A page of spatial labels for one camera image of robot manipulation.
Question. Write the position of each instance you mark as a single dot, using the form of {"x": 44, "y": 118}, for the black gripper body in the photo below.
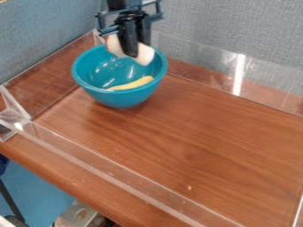
{"x": 125, "y": 9}

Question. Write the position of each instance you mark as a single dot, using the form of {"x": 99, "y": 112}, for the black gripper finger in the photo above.
{"x": 144, "y": 31}
{"x": 128, "y": 38}

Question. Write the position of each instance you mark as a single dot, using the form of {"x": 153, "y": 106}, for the white and brown toy mushroom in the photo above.
{"x": 145, "y": 53}

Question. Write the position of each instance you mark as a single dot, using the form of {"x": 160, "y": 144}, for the blue plastic bowl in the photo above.
{"x": 97, "y": 71}

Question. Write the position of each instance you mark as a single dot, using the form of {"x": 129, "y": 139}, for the yellow toy banana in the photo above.
{"x": 131, "y": 85}

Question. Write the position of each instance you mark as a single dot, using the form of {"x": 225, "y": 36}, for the grey metal base below table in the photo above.
{"x": 79, "y": 216}

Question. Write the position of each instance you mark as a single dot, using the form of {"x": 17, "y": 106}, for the clear acrylic barrier wall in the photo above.
{"x": 204, "y": 156}

